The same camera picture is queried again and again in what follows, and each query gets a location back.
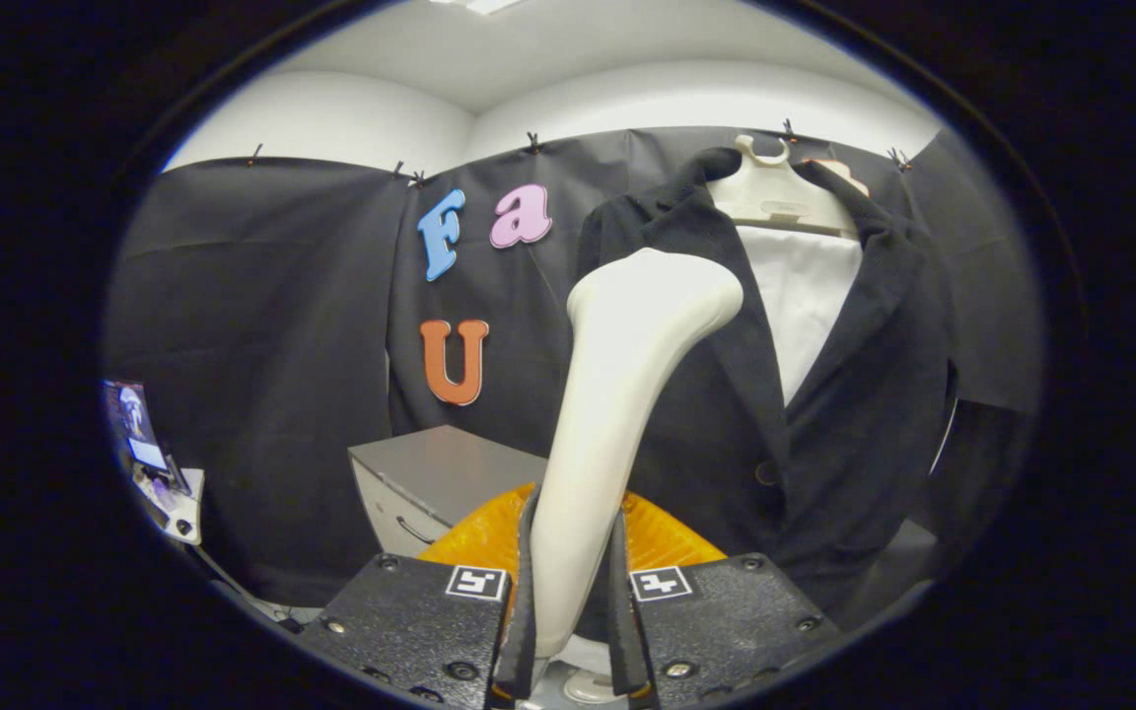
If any row of small backdrop clips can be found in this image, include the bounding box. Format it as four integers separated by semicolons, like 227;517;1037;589
245;118;911;188

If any black backdrop cloth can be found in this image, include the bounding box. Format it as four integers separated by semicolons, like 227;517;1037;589
100;126;1042;607

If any black blazer jacket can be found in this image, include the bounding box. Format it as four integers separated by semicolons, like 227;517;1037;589
573;146;959;622

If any grey drawer cabinet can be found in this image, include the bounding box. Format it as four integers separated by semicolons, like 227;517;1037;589
347;425;549;558

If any white garment steamer head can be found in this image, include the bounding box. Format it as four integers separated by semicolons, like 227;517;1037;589
529;248;745;660

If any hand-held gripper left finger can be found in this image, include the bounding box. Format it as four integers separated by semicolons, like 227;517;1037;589
297;483;541;710

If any white steamer stand base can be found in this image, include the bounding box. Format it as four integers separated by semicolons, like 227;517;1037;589
563;669;628;704

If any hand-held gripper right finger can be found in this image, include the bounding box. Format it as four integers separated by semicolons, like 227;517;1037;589
607;490;845;710

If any white plastic garment hanger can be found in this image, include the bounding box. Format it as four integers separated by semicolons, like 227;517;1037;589
706;134;863;241

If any thin white cable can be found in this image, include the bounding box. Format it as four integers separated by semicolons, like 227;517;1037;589
931;367;959;476

